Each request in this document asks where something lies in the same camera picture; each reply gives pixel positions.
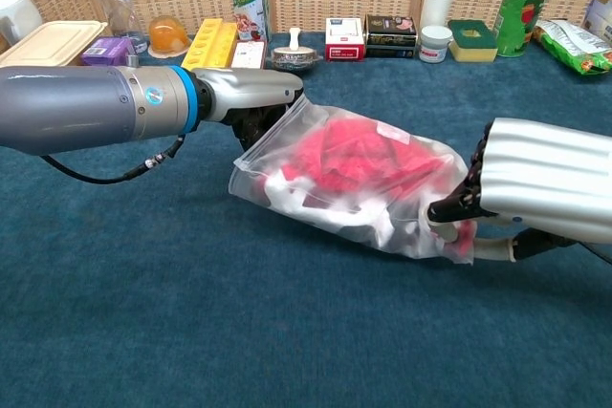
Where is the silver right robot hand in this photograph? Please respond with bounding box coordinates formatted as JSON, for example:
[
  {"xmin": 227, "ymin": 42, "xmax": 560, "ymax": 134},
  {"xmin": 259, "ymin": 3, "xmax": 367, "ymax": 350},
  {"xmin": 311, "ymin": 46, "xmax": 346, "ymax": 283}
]
[{"xmin": 426, "ymin": 117, "xmax": 612, "ymax": 265}]

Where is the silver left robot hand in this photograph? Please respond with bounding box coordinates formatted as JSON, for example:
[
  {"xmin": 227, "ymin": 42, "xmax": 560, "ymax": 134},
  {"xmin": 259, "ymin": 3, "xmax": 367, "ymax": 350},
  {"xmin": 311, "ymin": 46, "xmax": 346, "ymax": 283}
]
[{"xmin": 193, "ymin": 67, "xmax": 306, "ymax": 152}]

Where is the frosted plastic zip bag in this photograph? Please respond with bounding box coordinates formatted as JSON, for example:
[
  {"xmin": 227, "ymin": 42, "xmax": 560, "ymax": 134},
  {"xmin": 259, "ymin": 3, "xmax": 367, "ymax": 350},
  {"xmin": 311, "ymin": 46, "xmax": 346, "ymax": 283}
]
[{"xmin": 228, "ymin": 95, "xmax": 475, "ymax": 266}]

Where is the red white patterned garment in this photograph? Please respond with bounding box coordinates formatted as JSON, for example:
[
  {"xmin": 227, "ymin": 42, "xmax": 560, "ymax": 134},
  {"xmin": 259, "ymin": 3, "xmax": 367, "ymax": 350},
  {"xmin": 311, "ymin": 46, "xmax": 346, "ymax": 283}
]
[{"xmin": 260, "ymin": 116, "xmax": 474, "ymax": 261}]

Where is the green white snack bag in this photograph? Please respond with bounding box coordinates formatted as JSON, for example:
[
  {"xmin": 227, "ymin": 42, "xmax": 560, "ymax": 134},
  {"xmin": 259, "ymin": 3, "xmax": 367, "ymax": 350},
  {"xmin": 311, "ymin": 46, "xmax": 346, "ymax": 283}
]
[{"xmin": 533, "ymin": 18, "xmax": 612, "ymax": 76}]

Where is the white blue rice bag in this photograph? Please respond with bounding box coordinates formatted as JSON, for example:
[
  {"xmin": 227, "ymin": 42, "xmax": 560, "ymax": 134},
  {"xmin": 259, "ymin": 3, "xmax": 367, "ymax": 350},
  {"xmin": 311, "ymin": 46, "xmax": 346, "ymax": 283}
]
[{"xmin": 581, "ymin": 0, "xmax": 612, "ymax": 44}]

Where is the maroon box with pink label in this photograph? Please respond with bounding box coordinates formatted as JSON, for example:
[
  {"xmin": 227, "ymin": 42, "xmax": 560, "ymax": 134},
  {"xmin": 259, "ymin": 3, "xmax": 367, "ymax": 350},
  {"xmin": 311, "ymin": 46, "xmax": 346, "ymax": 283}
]
[{"xmin": 230, "ymin": 39, "xmax": 268, "ymax": 70}]

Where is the dark patterned bowl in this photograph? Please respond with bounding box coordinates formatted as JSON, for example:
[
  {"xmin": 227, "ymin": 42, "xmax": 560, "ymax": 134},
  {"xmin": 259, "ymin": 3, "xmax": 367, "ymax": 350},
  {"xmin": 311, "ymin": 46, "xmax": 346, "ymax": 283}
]
[{"xmin": 266, "ymin": 46, "xmax": 322, "ymax": 76}]

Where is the yellow plastic mould tray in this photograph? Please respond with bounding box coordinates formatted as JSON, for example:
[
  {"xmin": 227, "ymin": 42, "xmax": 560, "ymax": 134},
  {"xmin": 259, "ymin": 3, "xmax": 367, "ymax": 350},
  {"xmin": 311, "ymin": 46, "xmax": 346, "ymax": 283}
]
[{"xmin": 180, "ymin": 17, "xmax": 239, "ymax": 72}]

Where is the white green cylindrical can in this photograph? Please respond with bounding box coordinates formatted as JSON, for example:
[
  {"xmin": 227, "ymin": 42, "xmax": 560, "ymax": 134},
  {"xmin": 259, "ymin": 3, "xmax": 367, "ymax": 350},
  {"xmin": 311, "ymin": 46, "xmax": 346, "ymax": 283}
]
[{"xmin": 229, "ymin": 0, "xmax": 272, "ymax": 44}]

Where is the orange jelly cup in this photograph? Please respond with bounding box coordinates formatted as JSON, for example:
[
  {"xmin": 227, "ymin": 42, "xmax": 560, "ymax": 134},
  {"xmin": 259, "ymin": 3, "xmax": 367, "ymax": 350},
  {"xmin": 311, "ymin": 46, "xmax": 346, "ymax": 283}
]
[{"xmin": 146, "ymin": 14, "xmax": 193, "ymax": 59}]

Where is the red white small box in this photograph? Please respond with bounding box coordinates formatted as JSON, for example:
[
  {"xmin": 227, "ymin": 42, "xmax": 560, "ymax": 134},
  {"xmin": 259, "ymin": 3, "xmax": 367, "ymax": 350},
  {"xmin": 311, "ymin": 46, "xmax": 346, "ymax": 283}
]
[{"xmin": 325, "ymin": 17, "xmax": 365, "ymax": 62}]

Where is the purple small box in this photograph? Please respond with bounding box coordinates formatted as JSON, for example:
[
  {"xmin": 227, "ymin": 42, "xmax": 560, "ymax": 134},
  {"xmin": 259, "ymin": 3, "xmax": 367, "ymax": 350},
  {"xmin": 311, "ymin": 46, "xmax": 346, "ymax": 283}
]
[{"xmin": 79, "ymin": 36, "xmax": 140, "ymax": 68}]

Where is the black printed box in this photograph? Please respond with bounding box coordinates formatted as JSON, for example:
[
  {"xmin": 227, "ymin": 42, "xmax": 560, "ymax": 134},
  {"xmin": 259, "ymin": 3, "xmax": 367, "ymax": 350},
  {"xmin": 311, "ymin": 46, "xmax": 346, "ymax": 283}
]
[{"xmin": 363, "ymin": 13, "xmax": 419, "ymax": 59}]

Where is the green yellow sponge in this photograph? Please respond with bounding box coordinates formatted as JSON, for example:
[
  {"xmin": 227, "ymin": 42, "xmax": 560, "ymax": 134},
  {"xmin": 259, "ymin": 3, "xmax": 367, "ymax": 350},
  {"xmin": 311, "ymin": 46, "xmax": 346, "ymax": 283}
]
[{"xmin": 448, "ymin": 19, "xmax": 499, "ymax": 64}]

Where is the white small jar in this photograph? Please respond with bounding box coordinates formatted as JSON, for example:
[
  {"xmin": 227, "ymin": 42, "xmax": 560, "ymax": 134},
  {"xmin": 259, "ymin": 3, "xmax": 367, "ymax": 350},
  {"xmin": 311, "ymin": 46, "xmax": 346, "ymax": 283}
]
[{"xmin": 419, "ymin": 25, "xmax": 453, "ymax": 64}]

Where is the green chips tube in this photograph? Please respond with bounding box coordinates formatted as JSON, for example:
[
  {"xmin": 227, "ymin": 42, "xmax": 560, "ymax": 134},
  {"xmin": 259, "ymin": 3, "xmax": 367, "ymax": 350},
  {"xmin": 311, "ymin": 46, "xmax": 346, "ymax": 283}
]
[{"xmin": 495, "ymin": 0, "xmax": 570, "ymax": 58}]

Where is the white paper cup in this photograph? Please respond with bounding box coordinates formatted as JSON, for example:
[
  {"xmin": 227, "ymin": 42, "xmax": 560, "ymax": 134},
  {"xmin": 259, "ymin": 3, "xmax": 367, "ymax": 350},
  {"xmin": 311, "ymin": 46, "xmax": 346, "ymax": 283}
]
[{"xmin": 419, "ymin": 0, "xmax": 454, "ymax": 32}]

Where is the beige lidded food container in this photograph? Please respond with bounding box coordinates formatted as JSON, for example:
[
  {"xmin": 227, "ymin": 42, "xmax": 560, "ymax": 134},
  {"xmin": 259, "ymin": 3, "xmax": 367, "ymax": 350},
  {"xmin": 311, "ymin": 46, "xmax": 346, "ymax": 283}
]
[{"xmin": 0, "ymin": 20, "xmax": 109, "ymax": 68}]

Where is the blue carpet table cloth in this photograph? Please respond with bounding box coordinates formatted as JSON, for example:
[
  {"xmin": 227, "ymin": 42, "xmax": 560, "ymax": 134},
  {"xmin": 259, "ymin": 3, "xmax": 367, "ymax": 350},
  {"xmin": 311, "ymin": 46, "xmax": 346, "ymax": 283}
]
[{"xmin": 0, "ymin": 31, "xmax": 612, "ymax": 408}]

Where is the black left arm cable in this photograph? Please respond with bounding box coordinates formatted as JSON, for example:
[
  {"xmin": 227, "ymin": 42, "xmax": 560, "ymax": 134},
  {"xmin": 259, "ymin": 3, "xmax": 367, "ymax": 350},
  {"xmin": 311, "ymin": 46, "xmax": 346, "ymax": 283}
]
[{"xmin": 40, "ymin": 134, "xmax": 187, "ymax": 185}]

